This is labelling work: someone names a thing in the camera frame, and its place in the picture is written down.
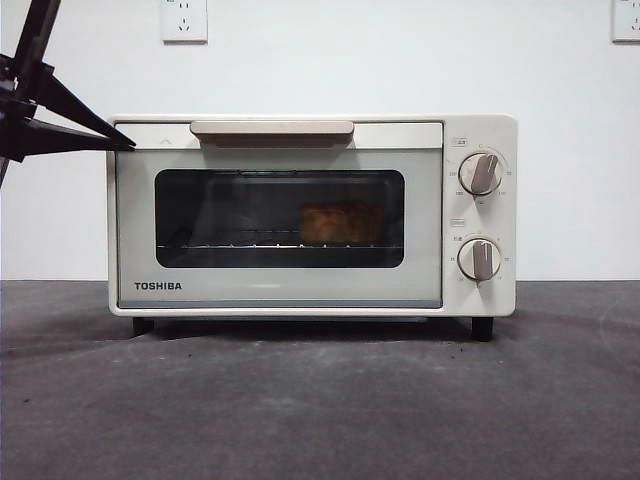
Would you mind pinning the orange-brown bread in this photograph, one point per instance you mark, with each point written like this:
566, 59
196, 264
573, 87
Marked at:
340, 220

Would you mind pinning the white Toshiba toaster oven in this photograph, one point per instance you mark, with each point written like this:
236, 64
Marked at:
505, 300

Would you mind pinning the white wall socket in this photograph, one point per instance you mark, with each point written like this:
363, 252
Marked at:
627, 25
184, 25

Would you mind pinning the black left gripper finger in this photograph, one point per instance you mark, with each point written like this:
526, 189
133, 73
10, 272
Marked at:
55, 95
55, 142

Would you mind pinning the beige oven knob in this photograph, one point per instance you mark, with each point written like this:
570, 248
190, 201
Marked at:
480, 172
480, 260

